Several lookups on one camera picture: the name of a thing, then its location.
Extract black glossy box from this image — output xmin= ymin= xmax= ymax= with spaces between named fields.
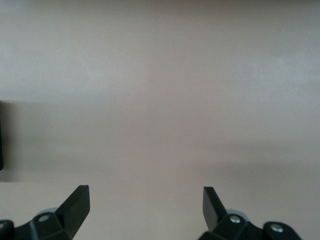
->
xmin=0 ymin=99 xmax=5 ymax=172

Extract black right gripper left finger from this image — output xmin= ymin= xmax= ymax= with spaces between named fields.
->
xmin=0 ymin=184 xmax=91 ymax=240

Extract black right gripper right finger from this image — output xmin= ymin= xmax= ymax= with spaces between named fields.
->
xmin=198 ymin=186 xmax=303 ymax=240

